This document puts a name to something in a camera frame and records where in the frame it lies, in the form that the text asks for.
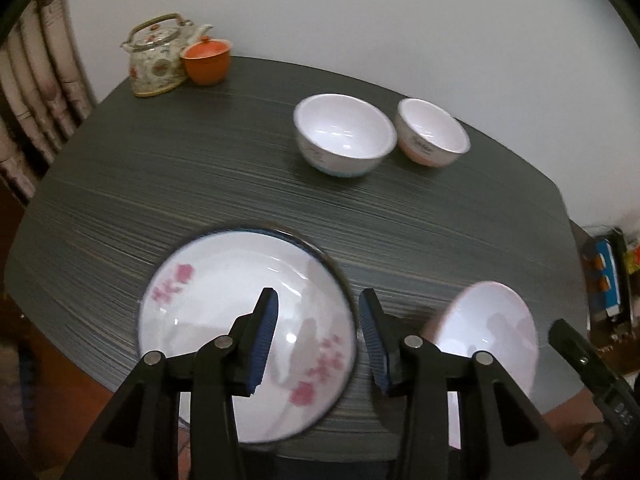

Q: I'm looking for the large pink bowl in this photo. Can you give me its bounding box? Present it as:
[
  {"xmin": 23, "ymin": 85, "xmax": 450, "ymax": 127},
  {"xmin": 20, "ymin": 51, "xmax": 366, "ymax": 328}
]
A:
[{"xmin": 422, "ymin": 279, "xmax": 540, "ymax": 451}]

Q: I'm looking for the white pink-flower plate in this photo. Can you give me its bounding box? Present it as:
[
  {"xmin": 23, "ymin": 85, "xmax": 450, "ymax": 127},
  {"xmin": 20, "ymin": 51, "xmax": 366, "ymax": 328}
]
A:
[{"xmin": 137, "ymin": 224, "xmax": 357, "ymax": 444}]

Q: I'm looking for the white bowl pink base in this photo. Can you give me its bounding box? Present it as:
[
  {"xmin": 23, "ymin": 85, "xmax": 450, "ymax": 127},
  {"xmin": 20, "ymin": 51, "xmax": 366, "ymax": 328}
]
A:
[{"xmin": 394, "ymin": 99, "xmax": 471, "ymax": 168}]

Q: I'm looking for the white bowl blue base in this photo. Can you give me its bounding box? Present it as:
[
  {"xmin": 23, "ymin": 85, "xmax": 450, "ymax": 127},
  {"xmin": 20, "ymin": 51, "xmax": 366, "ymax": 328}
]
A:
[{"xmin": 293, "ymin": 93, "xmax": 397, "ymax": 178}]

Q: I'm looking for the dark side cabinet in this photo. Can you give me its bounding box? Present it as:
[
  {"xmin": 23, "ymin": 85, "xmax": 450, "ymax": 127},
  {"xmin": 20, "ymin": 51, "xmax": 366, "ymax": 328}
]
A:
[{"xmin": 570, "ymin": 222, "xmax": 639, "ymax": 377}]

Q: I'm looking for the blue orange box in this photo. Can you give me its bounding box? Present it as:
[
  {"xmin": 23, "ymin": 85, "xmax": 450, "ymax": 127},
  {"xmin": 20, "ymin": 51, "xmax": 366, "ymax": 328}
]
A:
[{"xmin": 582, "ymin": 237, "xmax": 623, "ymax": 321}]

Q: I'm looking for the beige patterned curtain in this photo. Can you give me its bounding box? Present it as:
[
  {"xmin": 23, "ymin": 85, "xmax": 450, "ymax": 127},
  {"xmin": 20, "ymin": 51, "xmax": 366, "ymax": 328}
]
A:
[{"xmin": 1, "ymin": 0, "xmax": 96, "ymax": 204}]

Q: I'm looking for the orange lidded cup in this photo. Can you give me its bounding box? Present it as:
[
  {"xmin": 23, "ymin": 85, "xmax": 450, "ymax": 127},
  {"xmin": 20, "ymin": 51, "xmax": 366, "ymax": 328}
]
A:
[{"xmin": 180, "ymin": 36, "xmax": 233, "ymax": 86}]

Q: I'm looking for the floral ceramic teapot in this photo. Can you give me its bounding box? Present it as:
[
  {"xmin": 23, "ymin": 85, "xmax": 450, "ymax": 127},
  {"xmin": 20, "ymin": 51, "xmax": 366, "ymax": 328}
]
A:
[{"xmin": 120, "ymin": 13, "xmax": 213, "ymax": 98}]

